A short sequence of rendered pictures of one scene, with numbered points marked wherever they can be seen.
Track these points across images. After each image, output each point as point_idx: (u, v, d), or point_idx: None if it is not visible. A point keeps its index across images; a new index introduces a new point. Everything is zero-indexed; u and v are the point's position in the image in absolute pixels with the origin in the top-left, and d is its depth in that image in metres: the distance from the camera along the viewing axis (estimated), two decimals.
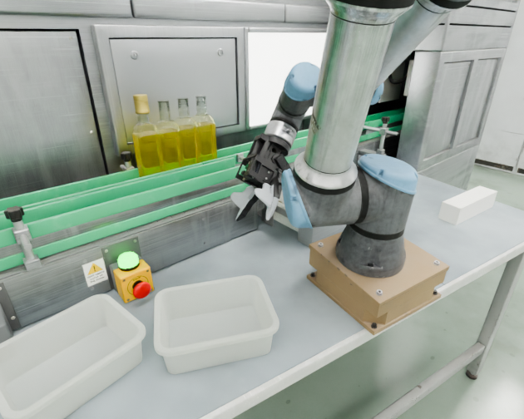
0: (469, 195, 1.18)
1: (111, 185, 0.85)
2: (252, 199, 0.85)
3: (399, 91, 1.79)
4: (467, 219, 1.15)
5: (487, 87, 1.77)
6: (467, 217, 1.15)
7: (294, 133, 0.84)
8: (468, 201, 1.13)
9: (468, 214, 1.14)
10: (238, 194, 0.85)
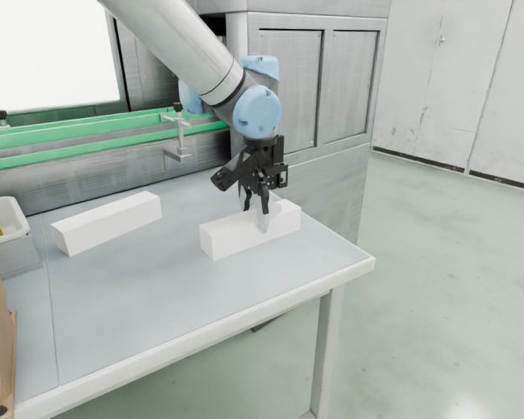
0: (251, 214, 0.80)
1: None
2: (259, 204, 0.77)
3: None
4: (240, 249, 0.78)
5: (367, 70, 1.40)
6: (241, 247, 0.78)
7: None
8: (237, 224, 0.76)
9: (241, 244, 0.77)
10: (275, 204, 0.78)
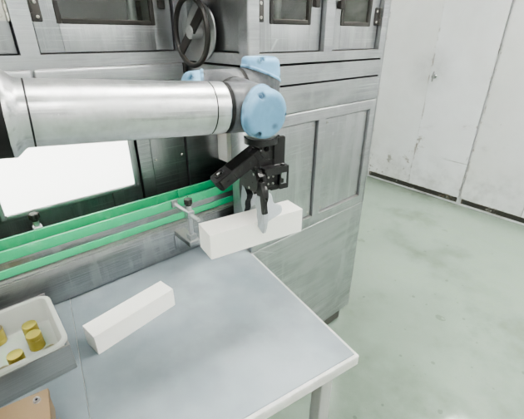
0: (251, 214, 0.80)
1: None
2: (259, 204, 0.77)
3: None
4: (239, 249, 0.78)
5: (358, 142, 1.53)
6: (240, 247, 0.78)
7: None
8: (236, 224, 0.76)
9: (240, 244, 0.77)
10: (275, 205, 0.78)
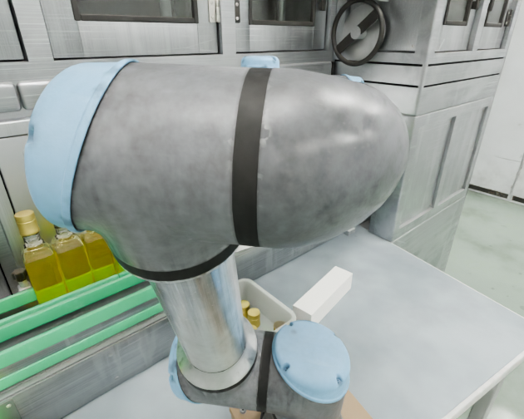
0: None
1: None
2: None
3: None
4: (239, 249, 0.78)
5: (473, 138, 1.60)
6: (240, 247, 0.78)
7: None
8: None
9: None
10: None
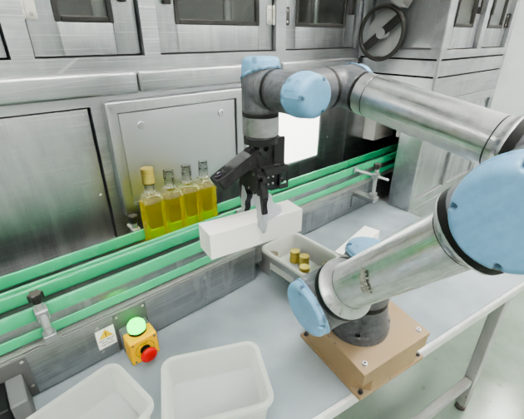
0: (251, 214, 0.80)
1: (120, 252, 0.93)
2: (259, 204, 0.77)
3: (393, 128, 1.86)
4: (239, 249, 0.78)
5: None
6: (240, 247, 0.78)
7: (244, 117, 0.73)
8: (236, 224, 0.76)
9: (240, 244, 0.77)
10: (275, 205, 0.78)
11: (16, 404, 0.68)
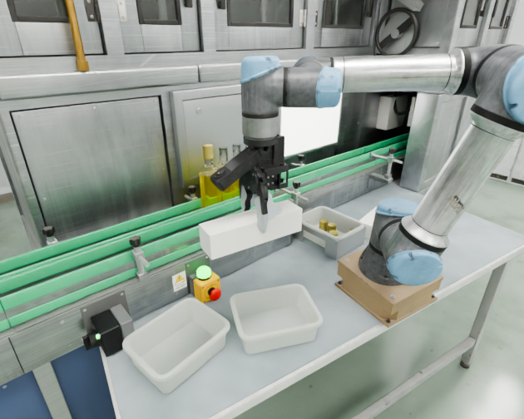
0: (251, 214, 0.80)
1: (186, 214, 1.12)
2: (259, 204, 0.77)
3: (402, 119, 2.05)
4: (239, 249, 0.78)
5: None
6: (240, 247, 0.78)
7: (244, 117, 0.73)
8: (236, 224, 0.76)
9: (240, 244, 0.77)
10: (275, 205, 0.78)
11: (123, 322, 0.88)
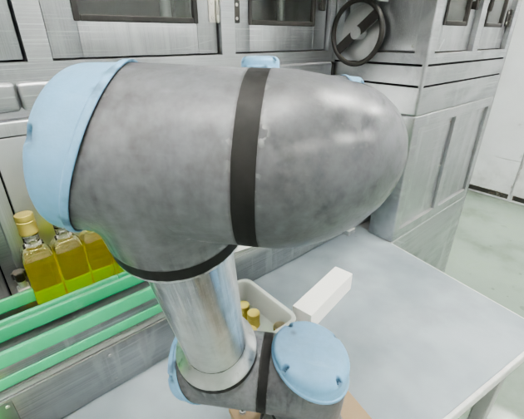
0: None
1: None
2: None
3: None
4: (239, 249, 0.78)
5: (473, 138, 1.60)
6: (240, 247, 0.78)
7: None
8: None
9: None
10: None
11: None
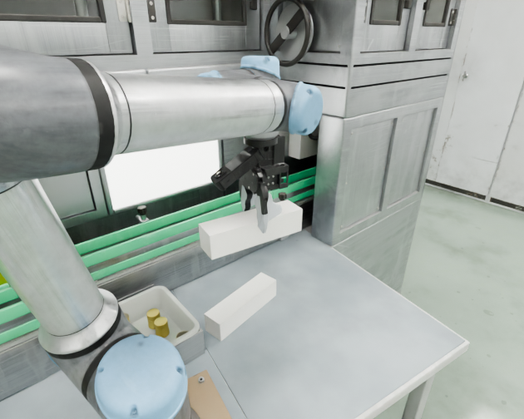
0: (251, 214, 0.80)
1: None
2: (259, 204, 0.77)
3: None
4: (239, 249, 0.78)
5: (424, 140, 1.57)
6: (240, 247, 0.78)
7: None
8: (236, 224, 0.76)
9: (240, 244, 0.77)
10: (275, 205, 0.78)
11: None
